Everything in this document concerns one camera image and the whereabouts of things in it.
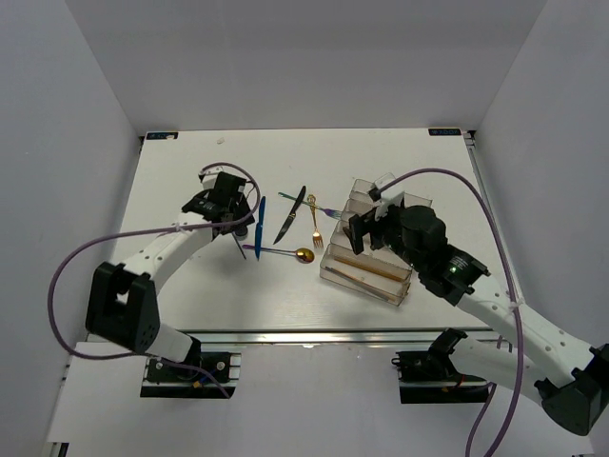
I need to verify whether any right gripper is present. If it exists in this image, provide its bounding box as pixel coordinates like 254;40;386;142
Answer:
342;202;423;272

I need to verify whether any blue knife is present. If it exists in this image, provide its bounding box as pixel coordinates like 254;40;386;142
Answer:
254;196;265;260

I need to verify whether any purple gold spoon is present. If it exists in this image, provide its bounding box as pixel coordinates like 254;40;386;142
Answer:
241;244;315;264

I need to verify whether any black knife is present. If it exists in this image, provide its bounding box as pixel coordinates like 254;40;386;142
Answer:
273;186;306;245

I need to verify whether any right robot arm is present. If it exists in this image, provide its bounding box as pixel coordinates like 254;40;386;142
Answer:
344;205;608;436

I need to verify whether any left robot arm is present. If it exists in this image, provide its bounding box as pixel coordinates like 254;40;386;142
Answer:
85;170;254;380

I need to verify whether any rainbow fork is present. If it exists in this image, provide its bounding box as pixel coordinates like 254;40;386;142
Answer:
278;192;343;220

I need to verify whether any clear tiered utensil organizer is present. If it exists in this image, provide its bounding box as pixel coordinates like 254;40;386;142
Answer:
320;179;411;302

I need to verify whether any gold ornate fork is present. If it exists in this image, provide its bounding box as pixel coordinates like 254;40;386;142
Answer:
307;194;324;249

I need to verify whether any right blue table label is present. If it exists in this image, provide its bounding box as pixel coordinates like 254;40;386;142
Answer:
427;128;462;136

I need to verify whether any blue table label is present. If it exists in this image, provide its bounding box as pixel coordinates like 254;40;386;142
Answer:
427;128;462;136
146;131;179;141

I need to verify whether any left blue table label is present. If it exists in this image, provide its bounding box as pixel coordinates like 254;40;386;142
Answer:
146;131;179;141

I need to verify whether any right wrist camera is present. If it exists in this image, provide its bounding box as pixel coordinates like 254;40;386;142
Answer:
368;173;404;209

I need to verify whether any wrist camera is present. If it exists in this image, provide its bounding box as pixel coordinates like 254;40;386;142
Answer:
199;170;218;189
368;173;404;209

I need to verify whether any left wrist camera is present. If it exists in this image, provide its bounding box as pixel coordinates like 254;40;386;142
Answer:
199;170;218;189

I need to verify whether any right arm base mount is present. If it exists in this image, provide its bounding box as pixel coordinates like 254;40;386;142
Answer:
391;350;490;405

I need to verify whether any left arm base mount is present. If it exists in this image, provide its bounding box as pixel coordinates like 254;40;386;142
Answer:
140;351;242;400

